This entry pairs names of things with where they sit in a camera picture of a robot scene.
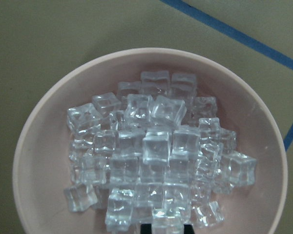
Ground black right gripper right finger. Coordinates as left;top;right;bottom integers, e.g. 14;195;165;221
184;224;194;234

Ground clear ice cube pile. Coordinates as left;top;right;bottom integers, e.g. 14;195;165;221
64;70;257;234

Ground pink bowl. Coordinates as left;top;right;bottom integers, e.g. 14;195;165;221
13;48;288;234

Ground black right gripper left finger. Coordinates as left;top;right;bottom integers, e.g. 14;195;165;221
140;224;152;234

